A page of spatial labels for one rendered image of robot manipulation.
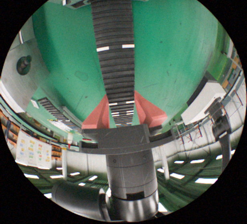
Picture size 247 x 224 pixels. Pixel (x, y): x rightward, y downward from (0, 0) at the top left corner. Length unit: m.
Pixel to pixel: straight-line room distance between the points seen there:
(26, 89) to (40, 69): 0.05
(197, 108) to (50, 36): 0.54
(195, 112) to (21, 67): 0.57
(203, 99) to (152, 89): 0.29
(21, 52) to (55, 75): 0.10
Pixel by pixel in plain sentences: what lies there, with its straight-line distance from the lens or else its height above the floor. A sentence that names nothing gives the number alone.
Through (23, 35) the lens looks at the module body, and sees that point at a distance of 0.18.
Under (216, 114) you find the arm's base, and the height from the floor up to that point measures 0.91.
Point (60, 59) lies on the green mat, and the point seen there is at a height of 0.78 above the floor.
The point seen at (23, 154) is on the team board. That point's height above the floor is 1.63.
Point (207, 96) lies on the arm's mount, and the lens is 0.40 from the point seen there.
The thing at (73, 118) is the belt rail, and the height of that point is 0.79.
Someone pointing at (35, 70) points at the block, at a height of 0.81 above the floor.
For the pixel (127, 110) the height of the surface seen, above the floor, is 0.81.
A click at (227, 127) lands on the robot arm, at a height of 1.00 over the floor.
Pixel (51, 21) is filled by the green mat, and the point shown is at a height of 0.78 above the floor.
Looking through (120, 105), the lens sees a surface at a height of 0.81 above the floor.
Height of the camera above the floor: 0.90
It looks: 40 degrees down
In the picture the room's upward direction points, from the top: 172 degrees clockwise
